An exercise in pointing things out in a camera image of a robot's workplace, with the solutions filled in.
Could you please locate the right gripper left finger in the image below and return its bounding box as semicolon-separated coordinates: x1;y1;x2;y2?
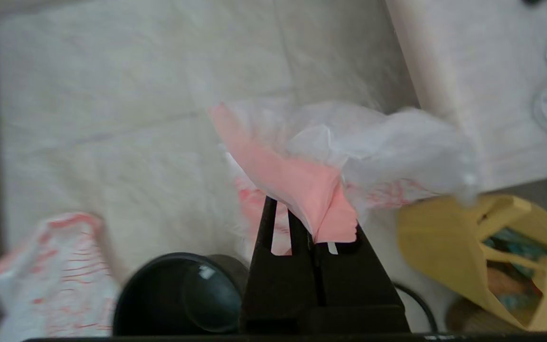
243;196;323;315

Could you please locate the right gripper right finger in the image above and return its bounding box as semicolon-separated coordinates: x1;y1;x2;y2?
311;226;408;310

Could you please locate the black bin retaining ring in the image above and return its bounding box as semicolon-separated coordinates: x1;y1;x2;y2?
392;283;439;333

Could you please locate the black round trash bin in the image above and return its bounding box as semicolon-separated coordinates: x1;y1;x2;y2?
112;252;250;335

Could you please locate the used white red-print trash bag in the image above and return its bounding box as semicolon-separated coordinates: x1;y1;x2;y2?
207;100;481;247

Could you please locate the yellow fabric tote bag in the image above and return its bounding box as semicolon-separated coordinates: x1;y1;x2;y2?
397;194;547;332

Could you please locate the flat white cartoon-print plastic bag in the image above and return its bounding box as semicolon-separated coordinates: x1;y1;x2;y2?
0;211;122;342

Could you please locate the grey ribbed cylinder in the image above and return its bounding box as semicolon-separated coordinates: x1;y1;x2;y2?
444;295;528;333

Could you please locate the teal patterned item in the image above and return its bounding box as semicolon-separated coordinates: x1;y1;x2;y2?
480;227;547;314

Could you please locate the white wood-grain table top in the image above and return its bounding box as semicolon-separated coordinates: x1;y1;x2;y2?
385;0;547;190

